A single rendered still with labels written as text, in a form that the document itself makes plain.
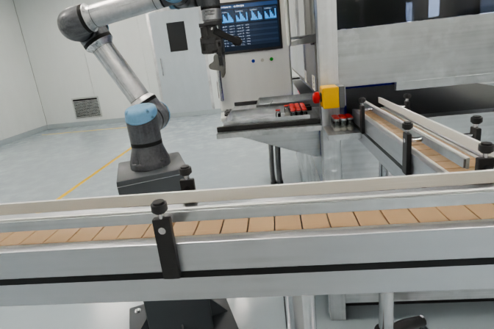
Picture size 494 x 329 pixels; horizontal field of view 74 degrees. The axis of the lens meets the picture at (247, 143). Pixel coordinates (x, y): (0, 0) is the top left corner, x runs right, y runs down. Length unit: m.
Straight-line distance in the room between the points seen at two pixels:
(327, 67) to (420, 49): 0.31
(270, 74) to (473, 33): 1.25
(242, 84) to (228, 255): 1.83
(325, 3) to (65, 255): 1.03
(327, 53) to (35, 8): 7.47
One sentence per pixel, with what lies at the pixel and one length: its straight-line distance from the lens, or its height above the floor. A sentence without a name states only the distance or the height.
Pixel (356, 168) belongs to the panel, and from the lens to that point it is 1.32.
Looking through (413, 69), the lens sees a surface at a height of 1.05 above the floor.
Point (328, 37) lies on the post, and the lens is 1.22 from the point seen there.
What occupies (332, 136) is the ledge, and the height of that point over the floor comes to 0.88.
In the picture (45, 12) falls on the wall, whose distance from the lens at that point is 8.17.
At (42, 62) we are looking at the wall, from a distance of 8.29.
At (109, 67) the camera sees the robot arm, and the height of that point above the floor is 1.17.
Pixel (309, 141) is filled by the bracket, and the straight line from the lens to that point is 1.36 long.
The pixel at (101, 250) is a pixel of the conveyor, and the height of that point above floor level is 0.93.
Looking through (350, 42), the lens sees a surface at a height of 1.16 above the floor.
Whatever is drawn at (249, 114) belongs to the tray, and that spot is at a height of 0.89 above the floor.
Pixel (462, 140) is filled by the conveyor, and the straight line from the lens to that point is 0.78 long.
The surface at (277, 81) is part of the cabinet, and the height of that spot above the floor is 0.96.
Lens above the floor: 1.17
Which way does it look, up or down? 15 degrees down
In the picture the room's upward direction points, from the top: 6 degrees counter-clockwise
